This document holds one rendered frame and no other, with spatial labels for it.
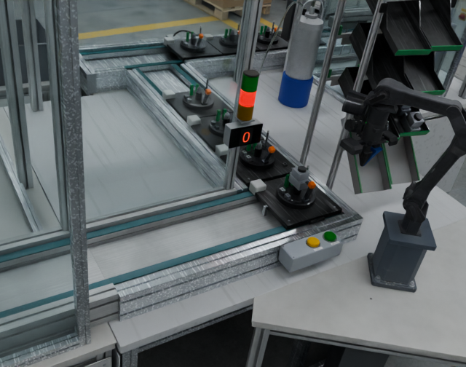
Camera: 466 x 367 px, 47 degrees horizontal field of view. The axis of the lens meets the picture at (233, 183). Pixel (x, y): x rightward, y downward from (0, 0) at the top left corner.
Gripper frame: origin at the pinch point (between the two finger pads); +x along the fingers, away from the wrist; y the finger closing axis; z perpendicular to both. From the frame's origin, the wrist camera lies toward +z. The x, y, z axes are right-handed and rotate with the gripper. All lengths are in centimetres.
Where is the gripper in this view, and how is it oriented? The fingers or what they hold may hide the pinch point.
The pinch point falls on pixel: (365, 156)
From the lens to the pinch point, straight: 166.4
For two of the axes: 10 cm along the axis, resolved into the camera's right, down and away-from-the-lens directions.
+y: -8.5, 2.1, -4.8
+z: -5.1, -5.5, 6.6
